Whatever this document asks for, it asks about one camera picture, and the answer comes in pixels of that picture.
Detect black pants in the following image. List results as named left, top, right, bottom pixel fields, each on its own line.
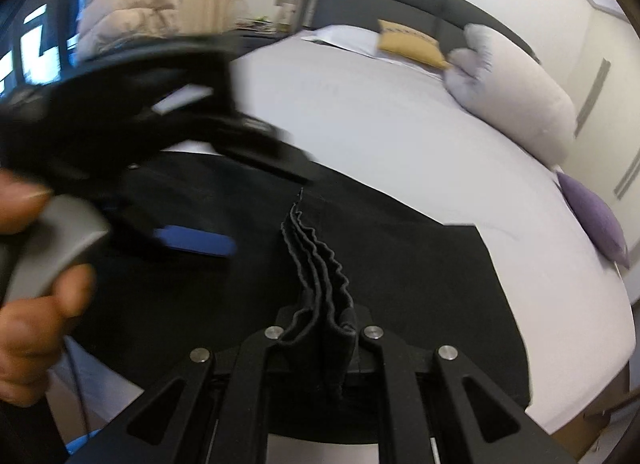
left=74, top=153, right=532, bottom=420

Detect person's left hand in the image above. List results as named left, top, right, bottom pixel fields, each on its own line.
left=1, top=169, right=96, bottom=408

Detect beige puffer jacket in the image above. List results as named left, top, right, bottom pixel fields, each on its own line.
left=75, top=0, right=181, bottom=63

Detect dark grey nightstand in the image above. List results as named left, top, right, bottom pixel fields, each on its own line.
left=227, top=29, right=288, bottom=56

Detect purple cushion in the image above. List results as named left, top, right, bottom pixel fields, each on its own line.
left=556, top=171, right=630, bottom=269

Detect bed with white sheet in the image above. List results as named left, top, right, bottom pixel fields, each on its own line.
left=49, top=22, right=639, bottom=437

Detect white pillow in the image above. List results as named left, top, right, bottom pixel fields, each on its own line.
left=302, top=25, right=384, bottom=58

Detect yellow cushion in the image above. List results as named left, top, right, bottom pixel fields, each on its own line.
left=378, top=20, right=449, bottom=70

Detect dark grey padded headboard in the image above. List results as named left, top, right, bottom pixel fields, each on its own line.
left=293, top=0, right=535, bottom=56

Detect rolled white duvet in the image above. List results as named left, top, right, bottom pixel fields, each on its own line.
left=444, top=24, right=577, bottom=167

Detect white wardrobe with handles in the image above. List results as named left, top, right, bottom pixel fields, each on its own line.
left=563, top=0, right=639, bottom=303

